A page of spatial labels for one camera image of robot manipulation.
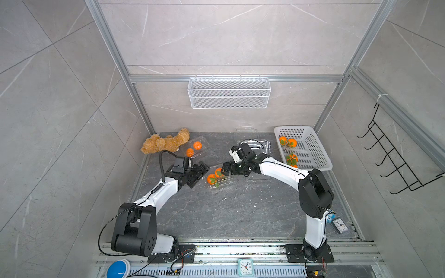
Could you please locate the brown teddy bear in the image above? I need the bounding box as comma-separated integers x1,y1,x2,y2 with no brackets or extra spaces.
140,128,190,154

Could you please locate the small white square clock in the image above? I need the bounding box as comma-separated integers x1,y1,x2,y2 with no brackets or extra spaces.
332,218,348,234

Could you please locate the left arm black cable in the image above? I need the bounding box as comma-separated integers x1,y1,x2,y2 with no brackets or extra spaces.
159,150,178,183

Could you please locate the black wall hook rack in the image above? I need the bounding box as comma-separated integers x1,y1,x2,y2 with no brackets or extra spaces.
357,104,445,195

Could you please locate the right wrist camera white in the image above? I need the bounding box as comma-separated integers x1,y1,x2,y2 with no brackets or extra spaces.
229,147,242,163

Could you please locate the small white clock front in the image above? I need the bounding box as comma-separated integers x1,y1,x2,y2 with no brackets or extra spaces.
238,258,254,277

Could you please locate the clear clamshell container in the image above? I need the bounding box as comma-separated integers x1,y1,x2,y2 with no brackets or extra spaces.
177,136,210,159
203,166,235,189
237,139,271,155
234,127,258,141

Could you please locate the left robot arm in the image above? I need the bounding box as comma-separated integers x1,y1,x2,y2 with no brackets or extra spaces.
97,151,210,257

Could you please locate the leafy twin oranges container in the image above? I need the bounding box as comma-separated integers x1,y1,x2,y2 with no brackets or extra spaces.
206,167,227,188
279,136,297,149

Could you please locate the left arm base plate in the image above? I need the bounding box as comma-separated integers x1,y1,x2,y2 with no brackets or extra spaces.
148,244,196,264

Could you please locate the small blue clock on table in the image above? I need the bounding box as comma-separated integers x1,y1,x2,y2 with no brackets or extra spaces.
326,213,336,223

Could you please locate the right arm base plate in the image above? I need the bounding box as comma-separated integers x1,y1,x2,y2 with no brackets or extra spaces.
284,243,335,263

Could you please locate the white wire wall basket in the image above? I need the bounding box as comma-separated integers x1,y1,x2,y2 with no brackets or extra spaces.
187,77,272,110

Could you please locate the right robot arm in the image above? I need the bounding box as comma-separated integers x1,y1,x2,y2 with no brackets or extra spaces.
221,143,334,261

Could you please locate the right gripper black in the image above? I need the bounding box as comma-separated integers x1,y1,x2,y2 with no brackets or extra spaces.
221,161,250,177

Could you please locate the white plastic basket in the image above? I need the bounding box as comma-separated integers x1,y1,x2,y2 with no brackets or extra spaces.
274,126,333,171

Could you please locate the blue round button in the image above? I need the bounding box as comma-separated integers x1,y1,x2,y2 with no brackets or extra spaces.
105,259,131,278

